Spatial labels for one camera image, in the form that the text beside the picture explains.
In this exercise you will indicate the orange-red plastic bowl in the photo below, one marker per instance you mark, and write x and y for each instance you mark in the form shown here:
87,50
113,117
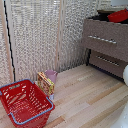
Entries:
118,16

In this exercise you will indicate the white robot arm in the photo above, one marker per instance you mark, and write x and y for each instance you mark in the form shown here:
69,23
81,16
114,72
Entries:
126,76

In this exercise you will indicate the pink plastic cup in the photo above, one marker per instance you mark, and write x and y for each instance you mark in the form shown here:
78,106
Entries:
52,76

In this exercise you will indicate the yellow red patterned carton box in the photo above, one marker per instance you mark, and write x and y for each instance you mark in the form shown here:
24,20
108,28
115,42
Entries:
46,85

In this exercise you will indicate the white perforated folding screen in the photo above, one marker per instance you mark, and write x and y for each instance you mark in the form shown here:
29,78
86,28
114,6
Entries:
36,36

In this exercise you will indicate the red plastic shopping basket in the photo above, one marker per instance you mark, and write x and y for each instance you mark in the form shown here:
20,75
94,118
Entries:
25,103

